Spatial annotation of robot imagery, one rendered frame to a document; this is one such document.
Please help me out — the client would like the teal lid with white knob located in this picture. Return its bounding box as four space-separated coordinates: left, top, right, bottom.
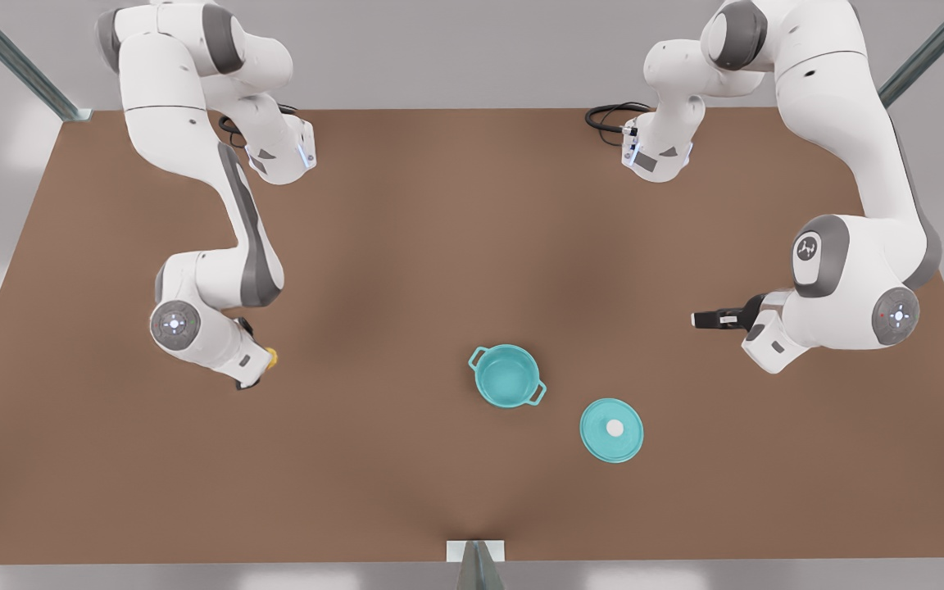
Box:
579 397 646 465

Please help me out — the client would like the teal pot with handles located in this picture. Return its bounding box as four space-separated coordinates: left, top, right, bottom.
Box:
468 344 548 410

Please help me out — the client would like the black cable loop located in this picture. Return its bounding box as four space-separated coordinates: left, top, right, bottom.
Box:
584 102 655 149
217 104 301 150

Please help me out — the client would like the silver frame post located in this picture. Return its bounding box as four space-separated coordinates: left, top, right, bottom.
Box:
877 0 944 109
0 0 93 123
447 539 508 590

